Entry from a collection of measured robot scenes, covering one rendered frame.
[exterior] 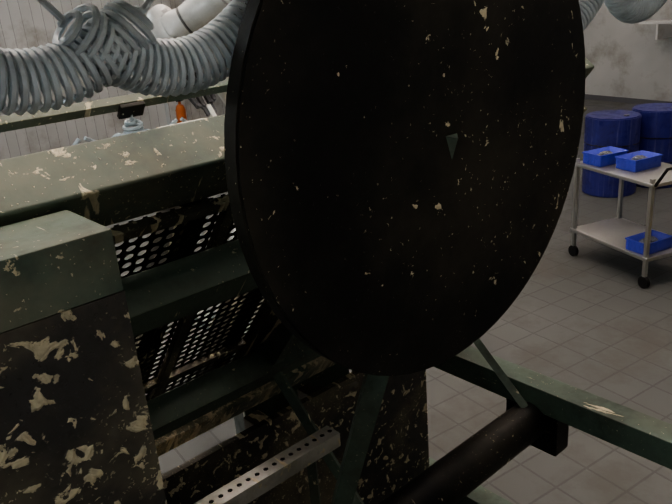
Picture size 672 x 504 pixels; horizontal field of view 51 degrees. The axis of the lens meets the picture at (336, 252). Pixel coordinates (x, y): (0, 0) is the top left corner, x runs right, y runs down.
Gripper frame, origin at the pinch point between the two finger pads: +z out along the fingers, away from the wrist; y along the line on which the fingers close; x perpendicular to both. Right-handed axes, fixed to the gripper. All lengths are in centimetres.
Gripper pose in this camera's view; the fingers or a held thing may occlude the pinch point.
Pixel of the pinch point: (212, 114)
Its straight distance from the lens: 247.8
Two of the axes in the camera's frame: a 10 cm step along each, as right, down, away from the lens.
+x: -3.4, 2.1, 9.2
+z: 4.8, 8.8, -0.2
